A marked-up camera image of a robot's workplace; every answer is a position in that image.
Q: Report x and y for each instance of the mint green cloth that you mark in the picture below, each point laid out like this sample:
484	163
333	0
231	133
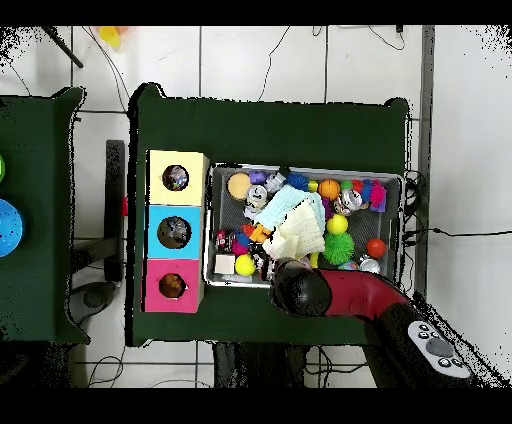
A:
276	204

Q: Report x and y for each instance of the large light green spiky ball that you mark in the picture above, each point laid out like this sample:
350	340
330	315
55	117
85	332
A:
338	249

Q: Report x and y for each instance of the black chair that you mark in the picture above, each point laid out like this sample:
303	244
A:
116	240

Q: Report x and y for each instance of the black rod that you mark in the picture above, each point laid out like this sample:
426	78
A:
62	46

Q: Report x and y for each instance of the cream yellow cloth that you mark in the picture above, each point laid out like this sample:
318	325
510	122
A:
296	232

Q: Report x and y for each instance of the shallow clear mesh bin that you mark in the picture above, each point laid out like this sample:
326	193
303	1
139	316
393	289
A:
220	216

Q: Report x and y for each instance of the wooden box with three holes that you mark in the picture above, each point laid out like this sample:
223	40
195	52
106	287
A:
160	208

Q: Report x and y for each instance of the pink spiky ball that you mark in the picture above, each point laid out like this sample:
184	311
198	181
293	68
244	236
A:
378	194

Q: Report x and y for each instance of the blue round disc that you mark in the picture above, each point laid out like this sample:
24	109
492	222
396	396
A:
8	228

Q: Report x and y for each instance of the orange toy basketball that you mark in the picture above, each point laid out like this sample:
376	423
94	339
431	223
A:
329	189

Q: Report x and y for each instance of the green cloth side table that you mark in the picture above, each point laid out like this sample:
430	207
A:
48	216

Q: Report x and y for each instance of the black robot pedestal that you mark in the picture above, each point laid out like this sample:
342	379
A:
256	368

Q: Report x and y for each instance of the yellow ball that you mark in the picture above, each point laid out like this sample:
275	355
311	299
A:
245	265
337	224

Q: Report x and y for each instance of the multicolour cartoon print cloth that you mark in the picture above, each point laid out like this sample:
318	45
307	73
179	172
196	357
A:
175	178

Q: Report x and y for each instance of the small wooden cube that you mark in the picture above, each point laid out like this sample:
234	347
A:
225	263

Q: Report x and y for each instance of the silver drinks can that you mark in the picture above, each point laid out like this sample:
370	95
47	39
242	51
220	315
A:
258	194

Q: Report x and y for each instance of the peach orange ball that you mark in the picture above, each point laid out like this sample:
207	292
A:
239	186

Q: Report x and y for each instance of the grey metal beam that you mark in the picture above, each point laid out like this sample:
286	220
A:
424	120

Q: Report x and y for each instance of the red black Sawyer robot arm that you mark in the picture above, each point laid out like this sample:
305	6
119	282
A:
352	292

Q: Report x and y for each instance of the yellow floor object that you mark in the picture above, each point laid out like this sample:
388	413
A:
110	36

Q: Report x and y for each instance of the orange red ball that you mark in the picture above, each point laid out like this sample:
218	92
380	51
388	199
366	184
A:
376	247

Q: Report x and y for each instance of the yellow rubber duck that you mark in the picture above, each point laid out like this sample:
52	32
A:
172	286

